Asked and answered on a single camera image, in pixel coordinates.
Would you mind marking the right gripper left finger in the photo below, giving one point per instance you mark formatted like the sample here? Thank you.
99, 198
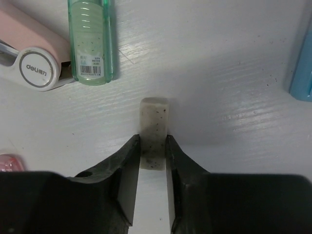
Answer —
98, 200

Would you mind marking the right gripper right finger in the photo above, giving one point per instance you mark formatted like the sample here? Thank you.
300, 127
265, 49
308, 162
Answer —
201, 202

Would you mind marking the grey eraser block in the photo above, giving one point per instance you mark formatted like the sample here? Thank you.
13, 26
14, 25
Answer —
154, 122

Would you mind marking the blue highlighter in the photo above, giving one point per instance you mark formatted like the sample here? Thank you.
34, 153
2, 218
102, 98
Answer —
301, 86

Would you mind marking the pink highlighter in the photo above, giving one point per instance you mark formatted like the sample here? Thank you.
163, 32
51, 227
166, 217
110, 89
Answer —
11, 163

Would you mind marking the pink correction tape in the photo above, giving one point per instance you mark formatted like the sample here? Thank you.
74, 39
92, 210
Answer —
31, 54

